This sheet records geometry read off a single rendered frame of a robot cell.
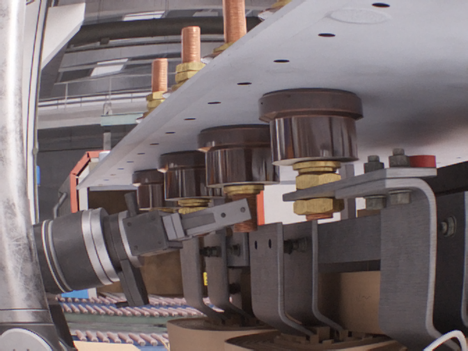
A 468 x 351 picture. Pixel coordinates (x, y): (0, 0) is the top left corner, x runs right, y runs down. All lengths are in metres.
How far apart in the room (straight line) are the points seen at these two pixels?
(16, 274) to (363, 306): 0.45
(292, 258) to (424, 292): 0.52
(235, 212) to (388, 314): 0.42
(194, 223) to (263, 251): 0.09
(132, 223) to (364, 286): 0.30
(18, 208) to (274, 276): 0.35
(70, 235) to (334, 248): 0.34
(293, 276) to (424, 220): 0.51
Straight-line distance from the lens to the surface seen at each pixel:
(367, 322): 1.10
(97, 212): 1.20
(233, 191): 1.18
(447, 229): 0.76
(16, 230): 1.07
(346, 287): 1.18
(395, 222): 0.79
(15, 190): 1.08
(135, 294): 1.19
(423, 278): 0.73
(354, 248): 1.03
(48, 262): 1.19
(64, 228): 1.19
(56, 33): 11.94
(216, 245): 1.60
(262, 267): 1.19
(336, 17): 0.59
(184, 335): 1.54
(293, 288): 1.22
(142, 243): 1.14
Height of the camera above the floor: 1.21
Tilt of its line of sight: 4 degrees up
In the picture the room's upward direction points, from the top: 3 degrees counter-clockwise
